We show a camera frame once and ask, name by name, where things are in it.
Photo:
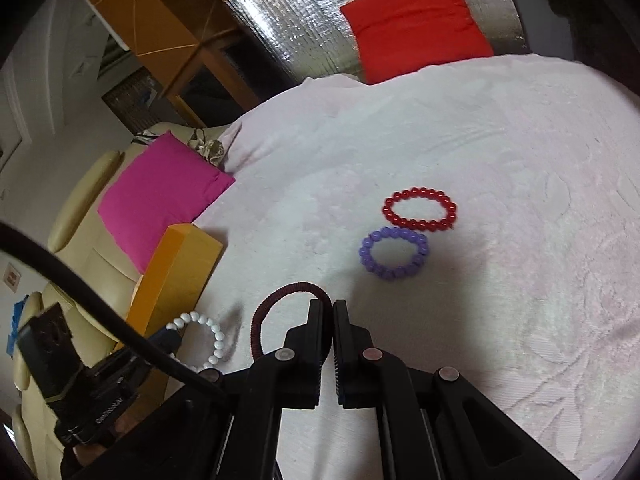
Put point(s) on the dark woven storage box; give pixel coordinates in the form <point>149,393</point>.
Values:
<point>135,100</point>

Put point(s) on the orange cardboard box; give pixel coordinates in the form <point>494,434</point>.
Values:
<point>170,270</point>

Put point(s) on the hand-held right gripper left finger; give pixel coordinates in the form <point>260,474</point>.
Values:
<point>315,360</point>

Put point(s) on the blue plastic object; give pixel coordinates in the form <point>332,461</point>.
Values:
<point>17,320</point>

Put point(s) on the white terry towel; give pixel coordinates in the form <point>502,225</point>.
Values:
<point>500,210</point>

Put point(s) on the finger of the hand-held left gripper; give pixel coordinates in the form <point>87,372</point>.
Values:
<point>167,340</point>

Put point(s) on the magenta cushion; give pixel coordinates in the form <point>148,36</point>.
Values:
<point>155,195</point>

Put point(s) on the patterned crumpled cloth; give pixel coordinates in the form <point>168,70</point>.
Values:
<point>212,150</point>

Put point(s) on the wooden table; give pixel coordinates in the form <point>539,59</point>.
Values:
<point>150,5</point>

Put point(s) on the wall socket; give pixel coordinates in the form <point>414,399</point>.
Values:
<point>11,278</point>

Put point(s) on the red cushion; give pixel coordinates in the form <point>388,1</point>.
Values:
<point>415,25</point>

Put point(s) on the beige leather sofa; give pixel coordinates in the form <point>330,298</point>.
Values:
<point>80,240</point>

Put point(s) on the silver foil insulation sheet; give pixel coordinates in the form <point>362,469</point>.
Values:
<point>295,25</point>

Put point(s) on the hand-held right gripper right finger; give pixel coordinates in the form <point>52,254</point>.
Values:
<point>345,360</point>

